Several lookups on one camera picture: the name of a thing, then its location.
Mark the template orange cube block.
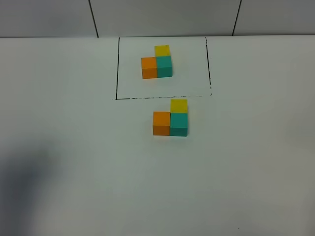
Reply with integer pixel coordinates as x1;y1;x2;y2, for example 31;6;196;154
141;57;158;79

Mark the black outlined template sheet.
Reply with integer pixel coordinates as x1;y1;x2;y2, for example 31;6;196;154
117;37;210;100

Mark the template teal cube block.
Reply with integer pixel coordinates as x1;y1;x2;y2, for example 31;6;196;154
156;56;173;78

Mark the template yellow cube block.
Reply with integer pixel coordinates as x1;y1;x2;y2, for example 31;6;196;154
155;45;171;57

